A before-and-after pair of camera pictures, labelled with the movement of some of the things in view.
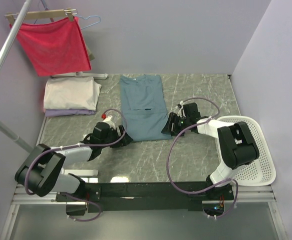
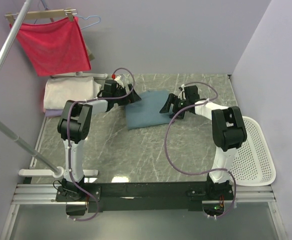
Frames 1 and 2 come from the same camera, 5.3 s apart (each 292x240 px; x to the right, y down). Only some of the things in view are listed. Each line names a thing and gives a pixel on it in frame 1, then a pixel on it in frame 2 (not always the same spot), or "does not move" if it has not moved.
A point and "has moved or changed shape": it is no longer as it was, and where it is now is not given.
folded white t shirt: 72,93 does not move
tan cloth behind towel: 91,56 does not move
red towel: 55,47 does not move
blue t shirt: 143,106 has moved or changed shape
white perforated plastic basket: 261,172 does not move
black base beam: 145,197 does not move
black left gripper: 125,141 → 132,97
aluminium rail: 260,193 does not move
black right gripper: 172,118 → 172,99
